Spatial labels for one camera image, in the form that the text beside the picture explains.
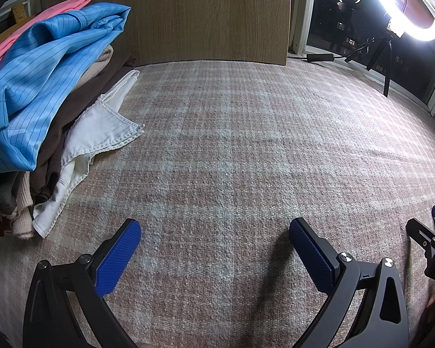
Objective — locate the blue striped garment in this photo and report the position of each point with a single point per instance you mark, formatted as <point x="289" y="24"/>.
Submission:
<point x="40" y="61"/>

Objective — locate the pink garment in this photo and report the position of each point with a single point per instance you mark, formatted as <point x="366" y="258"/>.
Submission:
<point x="58" y="7"/>

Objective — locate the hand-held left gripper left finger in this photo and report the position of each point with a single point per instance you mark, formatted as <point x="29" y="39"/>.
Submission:
<point x="119" y="257"/>

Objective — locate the black power adapter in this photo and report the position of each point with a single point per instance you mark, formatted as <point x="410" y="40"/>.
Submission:
<point x="319" y="57"/>

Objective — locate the wooden headboard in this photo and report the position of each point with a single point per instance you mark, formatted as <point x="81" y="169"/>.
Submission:
<point x="203" y="14"/>

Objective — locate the black tripod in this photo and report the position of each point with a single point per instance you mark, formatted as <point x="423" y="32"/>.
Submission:
<point x="387" y="69"/>

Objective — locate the brown garment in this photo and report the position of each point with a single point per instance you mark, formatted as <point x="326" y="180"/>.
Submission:
<point x="83" y="94"/>

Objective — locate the cream folded garment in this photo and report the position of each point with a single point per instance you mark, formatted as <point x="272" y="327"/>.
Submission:
<point x="101" y="60"/>

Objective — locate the grey garment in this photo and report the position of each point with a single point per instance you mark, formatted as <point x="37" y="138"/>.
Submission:
<point x="3" y="192"/>

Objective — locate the beige knit garment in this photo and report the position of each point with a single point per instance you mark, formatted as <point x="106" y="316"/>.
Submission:
<point x="21" y="217"/>

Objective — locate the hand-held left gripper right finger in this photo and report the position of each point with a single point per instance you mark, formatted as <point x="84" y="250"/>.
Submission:
<point x="313" y="257"/>

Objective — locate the white garment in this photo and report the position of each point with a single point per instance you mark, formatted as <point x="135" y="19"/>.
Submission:
<point x="98" y="130"/>

